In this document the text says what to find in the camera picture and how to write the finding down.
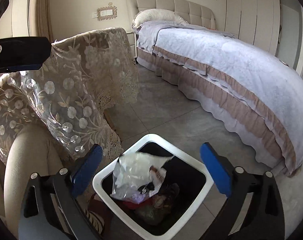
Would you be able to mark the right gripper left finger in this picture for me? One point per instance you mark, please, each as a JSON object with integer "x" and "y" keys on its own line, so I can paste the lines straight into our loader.
{"x": 85, "y": 168}

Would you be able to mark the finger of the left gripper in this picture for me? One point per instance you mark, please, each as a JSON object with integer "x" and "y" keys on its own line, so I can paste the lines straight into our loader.
{"x": 23, "y": 53}

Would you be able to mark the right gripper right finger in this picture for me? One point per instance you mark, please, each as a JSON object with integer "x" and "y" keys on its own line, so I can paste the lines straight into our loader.
{"x": 219, "y": 168}

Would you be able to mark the white plastic bag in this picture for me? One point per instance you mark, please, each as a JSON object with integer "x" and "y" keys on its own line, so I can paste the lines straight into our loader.
{"x": 138, "y": 176}

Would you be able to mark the white square trash bin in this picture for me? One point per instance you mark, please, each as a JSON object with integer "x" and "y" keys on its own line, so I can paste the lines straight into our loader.
{"x": 162, "y": 216}

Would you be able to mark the beige chair seat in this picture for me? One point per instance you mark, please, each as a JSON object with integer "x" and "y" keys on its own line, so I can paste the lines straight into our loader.
{"x": 31, "y": 152}

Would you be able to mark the white nightstand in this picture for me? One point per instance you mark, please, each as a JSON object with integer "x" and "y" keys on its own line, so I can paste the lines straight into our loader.
{"x": 132, "y": 41}

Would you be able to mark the bed with lilac cover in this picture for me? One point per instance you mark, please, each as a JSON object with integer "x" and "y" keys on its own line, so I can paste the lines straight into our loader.
{"x": 252, "y": 92}

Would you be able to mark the white pillow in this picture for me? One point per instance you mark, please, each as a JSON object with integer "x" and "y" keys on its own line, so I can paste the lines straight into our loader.
{"x": 156, "y": 15}

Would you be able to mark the beige tufted headboard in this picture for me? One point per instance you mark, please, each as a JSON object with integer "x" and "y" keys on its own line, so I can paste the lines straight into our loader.
{"x": 191, "y": 12}

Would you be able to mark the white wardrobe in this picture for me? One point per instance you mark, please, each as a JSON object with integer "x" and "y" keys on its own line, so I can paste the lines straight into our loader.
{"x": 256, "y": 22}

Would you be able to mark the framed wall switch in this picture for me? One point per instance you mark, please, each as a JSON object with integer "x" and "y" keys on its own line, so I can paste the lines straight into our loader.
{"x": 107, "y": 13}

